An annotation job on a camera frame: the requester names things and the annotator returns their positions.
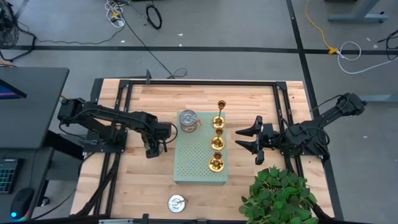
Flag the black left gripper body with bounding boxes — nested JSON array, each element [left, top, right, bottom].
[[145, 136, 169, 159]]

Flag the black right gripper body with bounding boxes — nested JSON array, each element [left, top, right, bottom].
[[254, 115, 276, 166]]

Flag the tall gold candlestick holder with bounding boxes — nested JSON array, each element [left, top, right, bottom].
[[211, 100, 227, 129]]

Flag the short gold candlestick holder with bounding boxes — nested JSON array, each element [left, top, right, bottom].
[[210, 127, 226, 151], [208, 151, 225, 173]]

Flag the silver lidded candle tin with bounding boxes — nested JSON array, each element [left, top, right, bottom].
[[167, 194, 188, 214], [178, 109, 203, 134]]

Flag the green perforated metal box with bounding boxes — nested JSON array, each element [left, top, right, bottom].
[[173, 111, 229, 187]]

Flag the green leafy potted plant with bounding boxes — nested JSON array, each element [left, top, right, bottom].
[[238, 166, 320, 224]]

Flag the black corner plate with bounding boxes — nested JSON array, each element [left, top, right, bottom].
[[90, 78, 104, 108]]

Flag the silver bar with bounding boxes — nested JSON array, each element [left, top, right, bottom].
[[98, 219, 134, 224]]

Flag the grey table leg foot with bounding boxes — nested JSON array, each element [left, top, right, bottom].
[[360, 94, 398, 104], [326, 0, 389, 24]]

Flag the black office desk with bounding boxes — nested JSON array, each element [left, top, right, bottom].
[[0, 67, 70, 224]]

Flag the black computer mouse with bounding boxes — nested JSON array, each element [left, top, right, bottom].
[[9, 187, 35, 221]]

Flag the backlit computer keyboard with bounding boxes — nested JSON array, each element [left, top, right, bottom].
[[0, 157, 20, 195]]

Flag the computer monitor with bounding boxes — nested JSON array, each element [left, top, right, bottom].
[[0, 78, 27, 100]]

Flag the black floor fan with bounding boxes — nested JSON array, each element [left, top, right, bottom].
[[0, 0, 37, 63]]

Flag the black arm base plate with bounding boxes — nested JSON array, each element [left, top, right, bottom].
[[279, 130, 330, 159], [82, 127, 128, 153]]

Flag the black cable conduit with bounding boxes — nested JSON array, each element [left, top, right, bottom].
[[74, 155, 121, 217]]

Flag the long black floor cable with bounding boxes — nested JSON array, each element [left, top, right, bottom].
[[118, 9, 188, 80]]

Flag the yellow extension cable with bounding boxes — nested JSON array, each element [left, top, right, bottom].
[[303, 0, 339, 55]]

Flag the white power cable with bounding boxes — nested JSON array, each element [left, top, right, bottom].
[[336, 40, 398, 75]]

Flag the coiled black cable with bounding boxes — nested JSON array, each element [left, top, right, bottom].
[[145, 3, 163, 30]]

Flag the white cable bundle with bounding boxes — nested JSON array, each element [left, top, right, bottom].
[[104, 0, 126, 29]]

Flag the black fan cable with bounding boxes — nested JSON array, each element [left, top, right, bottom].
[[18, 26, 125, 46]]

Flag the black looped cable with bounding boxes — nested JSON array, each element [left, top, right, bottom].
[[377, 29, 398, 62]]

